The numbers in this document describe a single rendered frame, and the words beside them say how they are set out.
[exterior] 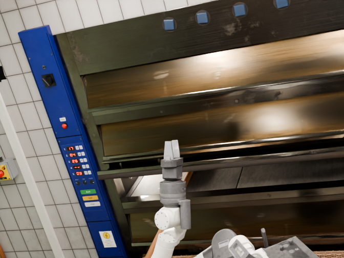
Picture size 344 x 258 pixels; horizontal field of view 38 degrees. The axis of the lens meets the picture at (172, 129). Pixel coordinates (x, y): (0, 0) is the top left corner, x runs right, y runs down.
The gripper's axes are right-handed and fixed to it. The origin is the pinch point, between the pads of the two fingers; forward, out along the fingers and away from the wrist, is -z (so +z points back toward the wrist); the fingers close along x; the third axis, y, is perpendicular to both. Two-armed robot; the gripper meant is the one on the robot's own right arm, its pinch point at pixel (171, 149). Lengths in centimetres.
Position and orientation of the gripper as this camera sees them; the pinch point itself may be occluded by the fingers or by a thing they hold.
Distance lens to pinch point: 169.1
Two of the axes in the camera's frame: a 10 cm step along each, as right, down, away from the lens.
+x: -2.7, 0.2, -9.6
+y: -9.6, 0.2, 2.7
